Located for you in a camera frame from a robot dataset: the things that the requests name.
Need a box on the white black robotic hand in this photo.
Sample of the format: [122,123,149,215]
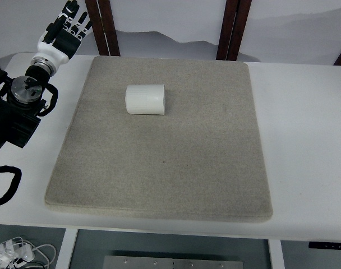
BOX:
[36,1,92,66]

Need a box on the white ribbed cup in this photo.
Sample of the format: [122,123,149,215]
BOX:
[125,84,165,115]

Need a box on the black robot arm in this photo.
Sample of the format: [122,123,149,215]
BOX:
[0,57,58,149]

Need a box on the beige felt mat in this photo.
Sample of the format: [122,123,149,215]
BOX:
[45,56,273,222]

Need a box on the metal plate with screws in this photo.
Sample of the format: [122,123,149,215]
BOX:
[103,256,244,269]

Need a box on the black desk control panel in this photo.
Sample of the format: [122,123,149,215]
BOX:
[308,242,341,250]

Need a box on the left brown wooden frame post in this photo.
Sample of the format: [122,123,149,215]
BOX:
[85,0,121,56]

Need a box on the black sleeved cable loop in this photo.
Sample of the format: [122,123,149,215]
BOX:
[0,165,22,208]

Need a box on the middle brown wooden frame post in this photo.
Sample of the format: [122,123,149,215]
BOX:
[216,0,252,61]

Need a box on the white power adapter with cables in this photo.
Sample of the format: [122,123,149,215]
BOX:
[0,236,57,268]

